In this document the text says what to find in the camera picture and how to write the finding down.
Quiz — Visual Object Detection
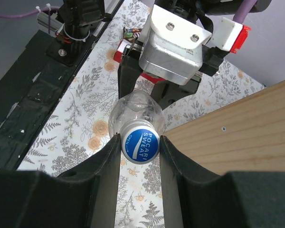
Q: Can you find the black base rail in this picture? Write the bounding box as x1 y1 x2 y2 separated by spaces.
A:
0 0 122 170

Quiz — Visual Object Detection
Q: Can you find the blue Pocari Sweat cap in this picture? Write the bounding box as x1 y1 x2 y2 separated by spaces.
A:
120 119 160 165

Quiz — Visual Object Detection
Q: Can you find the wooden shelf unit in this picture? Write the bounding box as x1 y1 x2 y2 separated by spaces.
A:
166 81 285 174

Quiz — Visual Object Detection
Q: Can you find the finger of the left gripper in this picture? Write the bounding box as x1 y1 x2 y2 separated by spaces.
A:
117 54 143 99

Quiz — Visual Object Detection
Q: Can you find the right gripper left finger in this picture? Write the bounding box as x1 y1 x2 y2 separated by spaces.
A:
0 135 121 228

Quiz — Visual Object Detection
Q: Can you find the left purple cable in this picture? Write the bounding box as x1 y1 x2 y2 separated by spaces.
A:
0 0 257 24

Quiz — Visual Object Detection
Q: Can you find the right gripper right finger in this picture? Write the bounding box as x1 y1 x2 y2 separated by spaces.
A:
160 136 285 228

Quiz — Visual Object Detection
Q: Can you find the red white snack packet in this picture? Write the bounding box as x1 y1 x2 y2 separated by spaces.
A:
114 27 162 84

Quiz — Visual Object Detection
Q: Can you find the clear plastic bottle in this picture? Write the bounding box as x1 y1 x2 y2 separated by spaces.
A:
108 89 165 137

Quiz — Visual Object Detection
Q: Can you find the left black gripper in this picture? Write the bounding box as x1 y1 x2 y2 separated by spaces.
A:
122 0 231 112

